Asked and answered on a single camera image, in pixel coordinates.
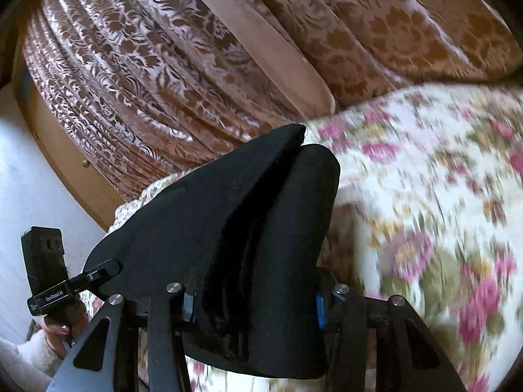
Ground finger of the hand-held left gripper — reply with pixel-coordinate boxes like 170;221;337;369
64;258;124;295

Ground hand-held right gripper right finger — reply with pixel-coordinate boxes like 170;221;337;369
314;283;469;392

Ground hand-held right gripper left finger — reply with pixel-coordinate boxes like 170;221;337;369
47;281;197;392

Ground black pants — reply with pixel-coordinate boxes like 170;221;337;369
82;123;342;380

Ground person's left forearm white sleeve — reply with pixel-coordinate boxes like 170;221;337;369
0;327;63;392

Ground person's left hand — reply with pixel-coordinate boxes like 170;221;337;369
39;300;89;360

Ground brown wooden cabinet door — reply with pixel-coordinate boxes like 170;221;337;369
11;63;124;231

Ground floral bed blanket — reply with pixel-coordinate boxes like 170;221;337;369
105;82;523;392

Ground brown patterned pleated curtain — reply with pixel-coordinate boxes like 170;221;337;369
21;0;342;199

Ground plain tan curtain band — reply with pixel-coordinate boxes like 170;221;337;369
167;0;338;112

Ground brown damask curtain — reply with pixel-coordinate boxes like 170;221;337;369
210;0;523;109

